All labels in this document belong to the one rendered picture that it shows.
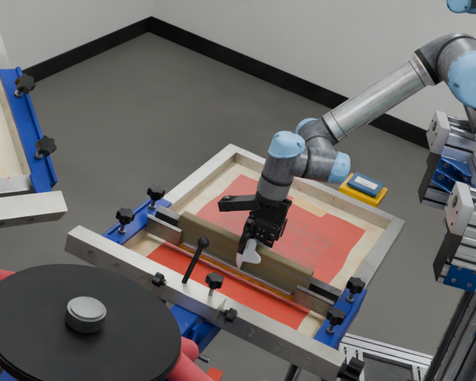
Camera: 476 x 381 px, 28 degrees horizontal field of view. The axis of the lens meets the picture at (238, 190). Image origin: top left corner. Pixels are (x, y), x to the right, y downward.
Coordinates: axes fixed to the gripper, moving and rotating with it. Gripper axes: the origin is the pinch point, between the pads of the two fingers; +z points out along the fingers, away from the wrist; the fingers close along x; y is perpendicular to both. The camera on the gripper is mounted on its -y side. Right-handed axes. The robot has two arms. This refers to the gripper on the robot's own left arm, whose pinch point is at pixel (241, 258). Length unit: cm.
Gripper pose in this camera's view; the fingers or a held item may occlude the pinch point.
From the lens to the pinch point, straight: 233.3
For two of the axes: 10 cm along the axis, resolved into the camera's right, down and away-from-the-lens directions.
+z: -2.6, 8.4, 4.7
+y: 8.8, 4.0, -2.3
